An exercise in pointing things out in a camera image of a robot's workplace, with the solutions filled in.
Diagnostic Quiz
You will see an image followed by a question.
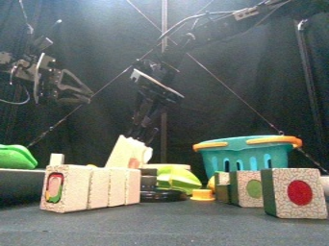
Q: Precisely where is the white toy sushi roll slice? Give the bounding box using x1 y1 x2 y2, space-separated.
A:
87 166 113 211
107 167 130 209
125 168 143 206

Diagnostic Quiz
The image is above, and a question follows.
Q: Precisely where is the small orange toy piece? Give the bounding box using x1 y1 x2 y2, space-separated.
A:
189 188 216 202

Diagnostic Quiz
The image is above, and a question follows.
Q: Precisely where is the small green-sided sushi piece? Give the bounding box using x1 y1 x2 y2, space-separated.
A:
214 171 233 204

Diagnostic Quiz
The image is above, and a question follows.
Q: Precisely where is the sushi roll piece multicolour filling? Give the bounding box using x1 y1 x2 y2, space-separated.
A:
39 163 94 214

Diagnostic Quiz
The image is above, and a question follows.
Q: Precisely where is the sushi roll piece green centre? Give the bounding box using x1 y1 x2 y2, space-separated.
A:
228 169 266 209

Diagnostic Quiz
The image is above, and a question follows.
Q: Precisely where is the sushi roll piece red centre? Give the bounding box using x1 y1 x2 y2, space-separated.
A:
260 167 329 220

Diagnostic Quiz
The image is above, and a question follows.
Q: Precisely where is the green yellow toy lettuce leaf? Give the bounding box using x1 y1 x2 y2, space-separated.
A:
155 164 204 195

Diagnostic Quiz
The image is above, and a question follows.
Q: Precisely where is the small white toy cube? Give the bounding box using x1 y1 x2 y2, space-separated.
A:
50 153 66 166

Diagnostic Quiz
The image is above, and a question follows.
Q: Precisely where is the black toy pan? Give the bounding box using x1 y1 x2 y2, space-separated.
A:
139 167 189 204

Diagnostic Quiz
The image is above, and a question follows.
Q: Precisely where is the green toy vegetable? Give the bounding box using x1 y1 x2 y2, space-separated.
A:
0 143 40 170

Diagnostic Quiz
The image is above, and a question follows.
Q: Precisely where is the yellow toy fruit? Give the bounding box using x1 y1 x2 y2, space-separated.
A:
206 175 217 193

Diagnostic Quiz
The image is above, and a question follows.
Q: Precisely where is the black tray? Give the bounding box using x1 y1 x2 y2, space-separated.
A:
0 167 47 206

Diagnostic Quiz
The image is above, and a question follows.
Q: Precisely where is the diagonal brace cable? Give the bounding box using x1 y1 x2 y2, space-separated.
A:
26 0 216 149
125 0 329 176

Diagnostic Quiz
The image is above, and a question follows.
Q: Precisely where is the vertical metal frame pole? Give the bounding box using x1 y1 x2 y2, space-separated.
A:
159 0 170 164

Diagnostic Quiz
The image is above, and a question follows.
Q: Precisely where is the teal basket with orange handles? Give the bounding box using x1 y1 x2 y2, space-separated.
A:
191 135 305 182

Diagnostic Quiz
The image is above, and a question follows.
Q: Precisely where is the black frame post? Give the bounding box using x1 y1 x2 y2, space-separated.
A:
293 18 329 152

